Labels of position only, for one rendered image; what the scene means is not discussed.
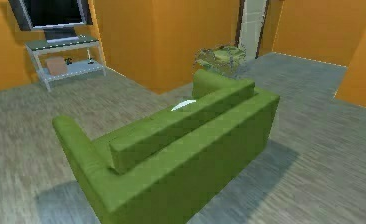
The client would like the brown cardboard box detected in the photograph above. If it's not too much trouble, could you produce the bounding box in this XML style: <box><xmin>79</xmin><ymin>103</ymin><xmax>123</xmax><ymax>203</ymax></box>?
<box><xmin>45</xmin><ymin>56</ymin><xmax>69</xmax><ymax>77</ymax></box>

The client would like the white laptop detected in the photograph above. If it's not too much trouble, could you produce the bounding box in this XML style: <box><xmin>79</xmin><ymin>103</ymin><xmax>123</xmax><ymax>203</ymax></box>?
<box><xmin>170</xmin><ymin>99</ymin><xmax>198</xmax><ymax>112</ymax></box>

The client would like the green sofa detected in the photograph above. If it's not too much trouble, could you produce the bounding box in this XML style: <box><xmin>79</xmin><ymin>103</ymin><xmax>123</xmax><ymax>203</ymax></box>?
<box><xmin>51</xmin><ymin>68</ymin><xmax>281</xmax><ymax>224</ymax></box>

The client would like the white room door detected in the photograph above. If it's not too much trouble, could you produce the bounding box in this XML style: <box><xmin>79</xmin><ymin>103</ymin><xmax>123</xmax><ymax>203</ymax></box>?
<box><xmin>239</xmin><ymin>0</ymin><xmax>269</xmax><ymax>61</ymax></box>

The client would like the grey television stand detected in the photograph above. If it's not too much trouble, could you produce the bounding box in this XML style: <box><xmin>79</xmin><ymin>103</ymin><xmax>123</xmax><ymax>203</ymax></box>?
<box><xmin>24</xmin><ymin>34</ymin><xmax>107</xmax><ymax>93</ymax></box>

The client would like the black television set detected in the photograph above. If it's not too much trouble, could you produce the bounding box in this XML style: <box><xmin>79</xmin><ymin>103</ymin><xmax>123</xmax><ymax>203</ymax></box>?
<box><xmin>8</xmin><ymin>0</ymin><xmax>93</xmax><ymax>44</ymax></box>

